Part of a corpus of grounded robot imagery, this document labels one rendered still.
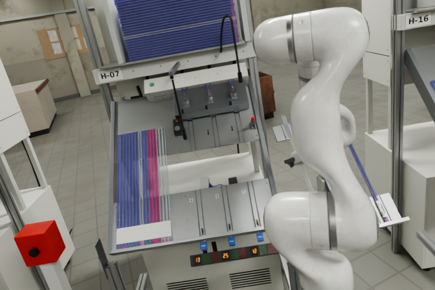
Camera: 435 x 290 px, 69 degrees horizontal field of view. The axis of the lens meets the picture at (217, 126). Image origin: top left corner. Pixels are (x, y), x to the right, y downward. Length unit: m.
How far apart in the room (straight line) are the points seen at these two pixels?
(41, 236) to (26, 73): 9.08
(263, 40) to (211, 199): 0.82
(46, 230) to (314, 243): 1.21
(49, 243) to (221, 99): 0.98
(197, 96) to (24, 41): 9.22
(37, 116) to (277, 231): 6.34
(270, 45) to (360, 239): 0.42
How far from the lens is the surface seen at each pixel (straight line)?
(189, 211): 1.33
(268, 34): 0.67
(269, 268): 1.85
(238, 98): 1.43
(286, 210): 0.69
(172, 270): 1.84
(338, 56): 0.65
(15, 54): 10.52
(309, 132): 0.65
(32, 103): 6.78
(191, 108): 1.43
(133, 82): 1.74
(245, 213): 1.30
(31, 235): 1.63
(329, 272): 0.78
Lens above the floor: 1.51
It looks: 19 degrees down
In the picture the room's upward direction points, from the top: 10 degrees counter-clockwise
